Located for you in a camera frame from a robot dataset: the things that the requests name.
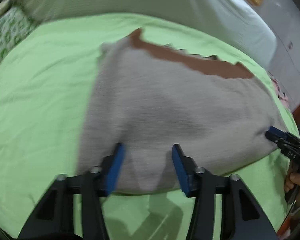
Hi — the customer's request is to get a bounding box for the beige knit sweater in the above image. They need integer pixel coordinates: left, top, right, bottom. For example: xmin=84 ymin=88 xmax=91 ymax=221
xmin=77 ymin=29 xmax=286 ymax=193

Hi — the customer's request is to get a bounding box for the person's right hand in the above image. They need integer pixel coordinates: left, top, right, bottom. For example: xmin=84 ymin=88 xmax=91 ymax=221
xmin=283 ymin=172 xmax=300 ymax=205

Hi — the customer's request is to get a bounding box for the pink patterned bedding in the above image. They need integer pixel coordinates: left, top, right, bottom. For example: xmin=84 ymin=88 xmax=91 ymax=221
xmin=267 ymin=72 xmax=291 ymax=111

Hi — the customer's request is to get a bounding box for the green bed sheet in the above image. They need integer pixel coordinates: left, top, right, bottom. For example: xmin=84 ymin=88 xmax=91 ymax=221
xmin=0 ymin=14 xmax=289 ymax=239

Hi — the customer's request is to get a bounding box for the green checkered pillow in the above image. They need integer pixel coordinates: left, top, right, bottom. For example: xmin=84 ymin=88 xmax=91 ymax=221
xmin=0 ymin=6 xmax=39 ymax=63

